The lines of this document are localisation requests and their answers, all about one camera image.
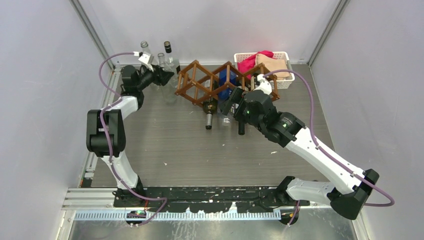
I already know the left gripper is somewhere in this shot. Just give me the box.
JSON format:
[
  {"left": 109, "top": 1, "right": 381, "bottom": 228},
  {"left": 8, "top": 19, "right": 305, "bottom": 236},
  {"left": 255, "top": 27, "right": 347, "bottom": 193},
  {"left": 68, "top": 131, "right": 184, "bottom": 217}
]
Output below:
[{"left": 135, "top": 64, "right": 173, "bottom": 91}]

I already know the blue Dash Blue bottle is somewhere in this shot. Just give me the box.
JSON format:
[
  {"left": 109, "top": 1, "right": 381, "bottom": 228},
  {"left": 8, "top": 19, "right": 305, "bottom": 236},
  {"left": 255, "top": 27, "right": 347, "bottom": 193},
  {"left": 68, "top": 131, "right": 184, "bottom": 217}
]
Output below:
[{"left": 217, "top": 64, "right": 239, "bottom": 127}]

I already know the square clear liquor bottle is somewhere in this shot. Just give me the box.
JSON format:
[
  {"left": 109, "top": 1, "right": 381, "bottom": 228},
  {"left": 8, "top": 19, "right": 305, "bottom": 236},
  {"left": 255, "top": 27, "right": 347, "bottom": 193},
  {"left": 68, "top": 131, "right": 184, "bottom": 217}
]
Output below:
[{"left": 163, "top": 41, "right": 181, "bottom": 76}]

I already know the slim clear glass bottle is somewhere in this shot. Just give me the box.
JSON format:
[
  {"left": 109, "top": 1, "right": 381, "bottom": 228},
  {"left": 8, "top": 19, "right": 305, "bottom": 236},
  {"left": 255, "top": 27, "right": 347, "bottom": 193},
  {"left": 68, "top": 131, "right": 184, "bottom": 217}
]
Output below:
[{"left": 156, "top": 52, "right": 178, "bottom": 105}]

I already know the round clear bottle pink label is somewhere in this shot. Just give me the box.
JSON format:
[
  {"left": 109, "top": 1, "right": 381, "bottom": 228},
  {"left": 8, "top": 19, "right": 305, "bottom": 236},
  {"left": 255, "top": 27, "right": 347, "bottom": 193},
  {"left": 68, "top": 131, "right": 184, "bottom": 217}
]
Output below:
[{"left": 140, "top": 40, "right": 157, "bottom": 65}]

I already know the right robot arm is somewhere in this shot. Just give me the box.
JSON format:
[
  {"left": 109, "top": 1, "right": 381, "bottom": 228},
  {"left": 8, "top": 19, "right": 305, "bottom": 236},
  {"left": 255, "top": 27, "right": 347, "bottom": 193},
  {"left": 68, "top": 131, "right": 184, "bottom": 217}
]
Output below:
[{"left": 218, "top": 88, "right": 380, "bottom": 220}]

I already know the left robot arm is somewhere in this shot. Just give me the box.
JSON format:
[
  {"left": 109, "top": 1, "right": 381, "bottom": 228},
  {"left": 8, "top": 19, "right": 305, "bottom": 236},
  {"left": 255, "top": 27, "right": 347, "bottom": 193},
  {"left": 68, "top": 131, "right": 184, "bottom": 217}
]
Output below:
[{"left": 86, "top": 65, "right": 175, "bottom": 207}]

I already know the green bottle silver cap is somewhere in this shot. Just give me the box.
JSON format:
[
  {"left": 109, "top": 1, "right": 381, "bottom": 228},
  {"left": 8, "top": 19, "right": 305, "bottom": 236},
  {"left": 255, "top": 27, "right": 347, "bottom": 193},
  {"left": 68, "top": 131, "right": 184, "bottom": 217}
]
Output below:
[{"left": 202, "top": 80, "right": 218, "bottom": 130}]

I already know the green bottle black cap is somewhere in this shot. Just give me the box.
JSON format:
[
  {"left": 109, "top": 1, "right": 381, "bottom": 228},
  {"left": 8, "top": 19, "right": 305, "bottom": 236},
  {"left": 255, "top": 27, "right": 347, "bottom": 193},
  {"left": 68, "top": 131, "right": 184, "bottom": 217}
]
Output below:
[{"left": 237, "top": 121, "right": 246, "bottom": 136}]

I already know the brown wooden wine rack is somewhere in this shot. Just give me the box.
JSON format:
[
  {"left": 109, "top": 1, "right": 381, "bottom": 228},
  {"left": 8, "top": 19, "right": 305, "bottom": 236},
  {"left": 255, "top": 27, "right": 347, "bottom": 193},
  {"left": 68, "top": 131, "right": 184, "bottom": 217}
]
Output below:
[{"left": 175, "top": 60, "right": 270, "bottom": 107}]

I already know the pink cloth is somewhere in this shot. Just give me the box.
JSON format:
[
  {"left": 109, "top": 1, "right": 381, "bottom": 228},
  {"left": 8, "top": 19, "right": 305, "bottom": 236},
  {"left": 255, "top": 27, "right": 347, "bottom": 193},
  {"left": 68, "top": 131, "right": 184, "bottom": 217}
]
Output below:
[{"left": 237, "top": 50, "right": 274, "bottom": 73}]

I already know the beige cloth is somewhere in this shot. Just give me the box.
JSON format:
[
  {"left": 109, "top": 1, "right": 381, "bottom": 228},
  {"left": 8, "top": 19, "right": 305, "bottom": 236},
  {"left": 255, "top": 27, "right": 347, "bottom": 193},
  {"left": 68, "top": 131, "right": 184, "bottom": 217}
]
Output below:
[{"left": 255, "top": 53, "right": 290, "bottom": 80}]

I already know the white plastic basket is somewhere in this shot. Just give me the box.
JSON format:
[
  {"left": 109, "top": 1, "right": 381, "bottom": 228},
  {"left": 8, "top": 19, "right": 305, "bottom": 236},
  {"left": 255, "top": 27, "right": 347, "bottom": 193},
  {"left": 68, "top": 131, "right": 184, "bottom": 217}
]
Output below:
[{"left": 233, "top": 51, "right": 295, "bottom": 90}]

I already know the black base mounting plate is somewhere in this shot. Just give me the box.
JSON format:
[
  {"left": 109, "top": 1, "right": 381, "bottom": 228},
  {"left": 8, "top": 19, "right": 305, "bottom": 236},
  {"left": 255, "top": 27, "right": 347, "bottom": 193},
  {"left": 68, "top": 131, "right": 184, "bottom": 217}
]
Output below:
[{"left": 112, "top": 186, "right": 296, "bottom": 214}]

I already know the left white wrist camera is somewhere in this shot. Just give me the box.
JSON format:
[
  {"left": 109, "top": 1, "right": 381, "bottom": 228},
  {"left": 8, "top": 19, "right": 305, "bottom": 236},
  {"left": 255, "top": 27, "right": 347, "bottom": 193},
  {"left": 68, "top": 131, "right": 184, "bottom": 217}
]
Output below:
[{"left": 138, "top": 52, "right": 154, "bottom": 72}]

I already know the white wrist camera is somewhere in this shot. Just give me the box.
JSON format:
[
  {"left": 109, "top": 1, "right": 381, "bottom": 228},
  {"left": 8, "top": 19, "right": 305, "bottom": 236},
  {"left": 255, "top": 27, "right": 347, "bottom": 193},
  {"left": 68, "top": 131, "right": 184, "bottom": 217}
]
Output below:
[
  {"left": 138, "top": 52, "right": 154, "bottom": 72},
  {"left": 253, "top": 74, "right": 273, "bottom": 95}
]

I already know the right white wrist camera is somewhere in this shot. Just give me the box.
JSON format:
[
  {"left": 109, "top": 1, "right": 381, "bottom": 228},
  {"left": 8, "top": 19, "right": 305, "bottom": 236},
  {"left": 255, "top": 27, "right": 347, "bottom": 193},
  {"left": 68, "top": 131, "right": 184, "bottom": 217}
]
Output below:
[{"left": 253, "top": 74, "right": 273, "bottom": 95}]

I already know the aluminium frame rail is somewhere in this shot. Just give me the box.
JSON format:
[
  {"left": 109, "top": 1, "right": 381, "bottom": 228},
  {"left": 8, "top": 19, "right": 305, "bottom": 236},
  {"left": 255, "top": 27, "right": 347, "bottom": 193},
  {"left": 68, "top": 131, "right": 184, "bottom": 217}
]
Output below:
[{"left": 62, "top": 188, "right": 295, "bottom": 225}]

